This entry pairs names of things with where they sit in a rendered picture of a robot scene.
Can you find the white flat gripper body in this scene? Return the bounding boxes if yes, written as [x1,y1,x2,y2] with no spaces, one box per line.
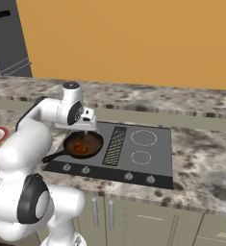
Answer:
[54,119,100,134]

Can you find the orange-brown chicken drumstick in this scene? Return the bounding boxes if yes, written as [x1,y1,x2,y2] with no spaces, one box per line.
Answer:
[72,141,90,155]

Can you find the black frying pan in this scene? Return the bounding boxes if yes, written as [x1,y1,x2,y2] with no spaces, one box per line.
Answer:
[41,131,105,164]

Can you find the dark grey hob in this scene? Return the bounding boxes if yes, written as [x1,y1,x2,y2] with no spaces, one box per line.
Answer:
[43,120,175,190]

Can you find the narrow olive cupboard door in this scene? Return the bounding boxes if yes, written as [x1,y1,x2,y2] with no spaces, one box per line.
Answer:
[73,191,108,246]

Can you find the grey fridge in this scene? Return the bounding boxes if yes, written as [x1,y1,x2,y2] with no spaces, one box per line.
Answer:
[0,0,34,78]

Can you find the wide olive cupboard door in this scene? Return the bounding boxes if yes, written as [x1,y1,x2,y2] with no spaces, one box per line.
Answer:
[104,193,205,246]

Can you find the olive drawer front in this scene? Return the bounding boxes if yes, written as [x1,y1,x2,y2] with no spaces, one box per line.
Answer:
[192,212,226,246]

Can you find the grey cupboard door handle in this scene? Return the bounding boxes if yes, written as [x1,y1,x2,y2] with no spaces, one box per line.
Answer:
[91,197,100,229]
[108,199,115,232]

